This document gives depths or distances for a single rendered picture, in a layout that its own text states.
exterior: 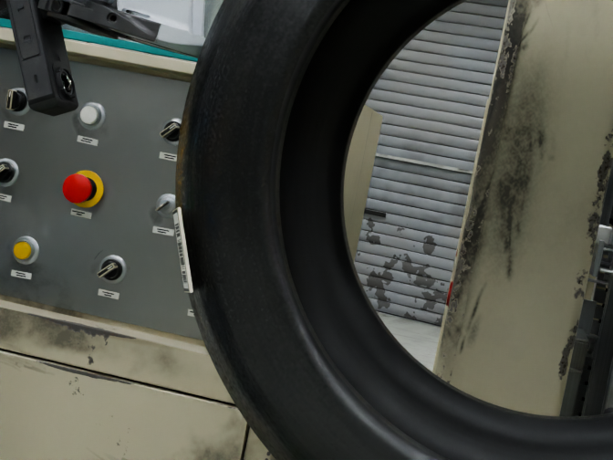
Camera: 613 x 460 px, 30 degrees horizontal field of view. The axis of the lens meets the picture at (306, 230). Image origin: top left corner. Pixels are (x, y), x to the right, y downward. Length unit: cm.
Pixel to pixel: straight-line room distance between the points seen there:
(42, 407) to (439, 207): 895
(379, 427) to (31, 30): 42
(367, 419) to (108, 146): 89
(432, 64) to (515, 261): 945
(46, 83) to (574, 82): 51
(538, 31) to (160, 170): 61
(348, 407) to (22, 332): 87
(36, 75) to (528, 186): 49
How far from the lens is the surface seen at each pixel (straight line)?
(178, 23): 92
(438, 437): 105
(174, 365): 152
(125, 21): 91
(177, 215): 80
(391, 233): 1052
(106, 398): 155
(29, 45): 95
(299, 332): 78
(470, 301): 116
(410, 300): 1047
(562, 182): 115
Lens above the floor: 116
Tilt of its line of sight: 3 degrees down
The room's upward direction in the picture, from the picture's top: 11 degrees clockwise
